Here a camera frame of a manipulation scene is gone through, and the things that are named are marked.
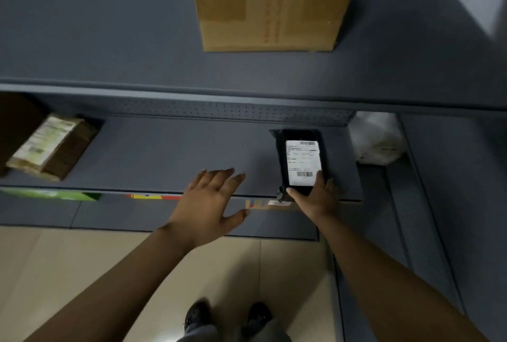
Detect grey metal shelf unit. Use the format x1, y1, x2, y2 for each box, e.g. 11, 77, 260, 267
0, 0, 507, 342

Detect person's black left shoe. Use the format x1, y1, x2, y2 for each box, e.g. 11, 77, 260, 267
184, 301, 211, 334

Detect red and yellow box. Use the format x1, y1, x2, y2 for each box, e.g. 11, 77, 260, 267
126, 194, 184, 201

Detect person's left hand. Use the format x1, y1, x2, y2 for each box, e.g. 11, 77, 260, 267
168, 168, 251, 251

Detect person's right forearm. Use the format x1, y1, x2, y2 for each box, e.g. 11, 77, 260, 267
316, 211, 489, 342

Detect person's black shoe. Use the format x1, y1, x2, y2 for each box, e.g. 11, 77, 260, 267
184, 301, 211, 334
247, 301, 273, 327

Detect large brown cardboard box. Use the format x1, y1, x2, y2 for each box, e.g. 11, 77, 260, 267
188, 0, 366, 53

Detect brown paper parcel with label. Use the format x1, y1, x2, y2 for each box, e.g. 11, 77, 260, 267
6, 114, 100, 182

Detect person's black right shoe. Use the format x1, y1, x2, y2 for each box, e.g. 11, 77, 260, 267
247, 301, 273, 327

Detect person's right hand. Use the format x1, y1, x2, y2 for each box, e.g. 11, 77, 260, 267
286, 171, 340, 228

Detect black parcel with white label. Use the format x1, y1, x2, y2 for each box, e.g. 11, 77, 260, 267
269, 129, 329, 203

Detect green flat box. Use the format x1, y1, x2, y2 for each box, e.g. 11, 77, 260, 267
0, 187, 103, 202

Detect person's left forearm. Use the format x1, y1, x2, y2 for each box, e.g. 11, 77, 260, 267
23, 225, 195, 342

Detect person's grey trousers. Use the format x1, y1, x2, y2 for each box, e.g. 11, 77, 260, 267
185, 316, 292, 342

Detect white plastic bag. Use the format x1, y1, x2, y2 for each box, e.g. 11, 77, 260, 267
349, 112, 408, 166

